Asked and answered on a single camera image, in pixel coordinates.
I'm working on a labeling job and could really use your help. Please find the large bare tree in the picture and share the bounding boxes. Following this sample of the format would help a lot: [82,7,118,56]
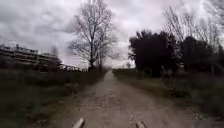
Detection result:
[68,0,119,72]

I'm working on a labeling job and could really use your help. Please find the grey gravel path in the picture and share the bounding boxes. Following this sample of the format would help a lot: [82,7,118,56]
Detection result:
[43,69,224,128]

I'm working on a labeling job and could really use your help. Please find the row of dark trees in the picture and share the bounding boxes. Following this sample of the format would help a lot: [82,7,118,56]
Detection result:
[128,0,224,78]

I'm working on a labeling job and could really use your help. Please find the robot's own part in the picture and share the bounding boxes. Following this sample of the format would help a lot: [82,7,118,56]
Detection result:
[72,117,86,128]
[134,120,147,128]

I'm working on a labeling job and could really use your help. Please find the grass verge with weeds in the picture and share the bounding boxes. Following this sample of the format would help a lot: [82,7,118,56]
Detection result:
[0,68,109,128]
[113,68,224,121]

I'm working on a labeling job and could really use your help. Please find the long low building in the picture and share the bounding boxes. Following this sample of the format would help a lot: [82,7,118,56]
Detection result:
[0,43,63,72]

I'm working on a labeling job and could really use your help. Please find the wooden rail fence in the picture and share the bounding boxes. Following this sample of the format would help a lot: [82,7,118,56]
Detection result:
[58,63,89,73]

